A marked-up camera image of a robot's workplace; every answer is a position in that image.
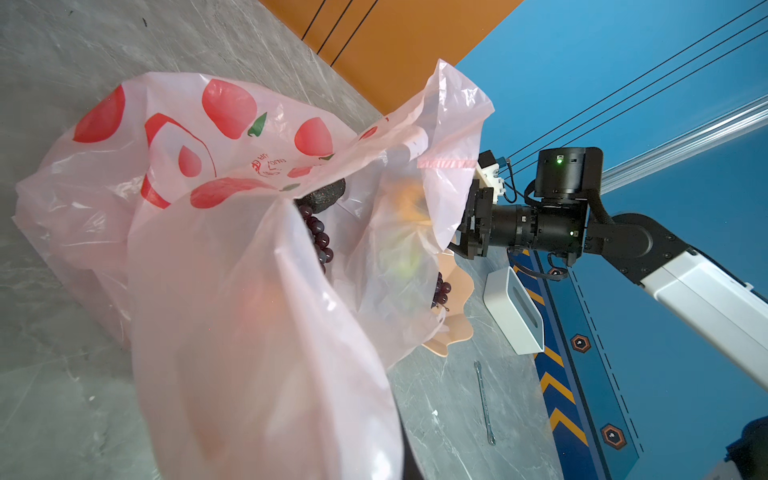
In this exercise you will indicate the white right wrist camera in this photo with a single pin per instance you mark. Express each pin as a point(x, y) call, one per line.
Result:
point(487, 172)

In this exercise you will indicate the pink fruit plate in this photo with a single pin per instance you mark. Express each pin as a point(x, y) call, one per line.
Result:
point(455, 326)

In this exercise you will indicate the dark avocado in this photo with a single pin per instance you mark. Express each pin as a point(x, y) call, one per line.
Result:
point(322, 198)

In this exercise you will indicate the pink printed plastic bag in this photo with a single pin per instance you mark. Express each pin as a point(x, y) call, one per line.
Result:
point(169, 212)

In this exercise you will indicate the right aluminium corner post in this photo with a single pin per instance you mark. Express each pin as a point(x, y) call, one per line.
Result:
point(741, 121)

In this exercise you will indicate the silver wrench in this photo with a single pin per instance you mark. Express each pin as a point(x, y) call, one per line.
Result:
point(484, 404)

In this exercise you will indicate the white grey tissue box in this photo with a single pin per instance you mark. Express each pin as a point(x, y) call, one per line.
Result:
point(514, 311)

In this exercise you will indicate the purple grape bunch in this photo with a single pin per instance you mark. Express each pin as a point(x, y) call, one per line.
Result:
point(441, 292)
point(318, 235)

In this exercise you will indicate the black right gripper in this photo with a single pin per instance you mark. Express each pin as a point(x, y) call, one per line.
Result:
point(475, 227)

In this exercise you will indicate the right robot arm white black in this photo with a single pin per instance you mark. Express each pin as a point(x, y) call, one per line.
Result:
point(563, 216)

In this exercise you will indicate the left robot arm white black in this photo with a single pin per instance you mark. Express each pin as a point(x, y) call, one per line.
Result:
point(747, 457)

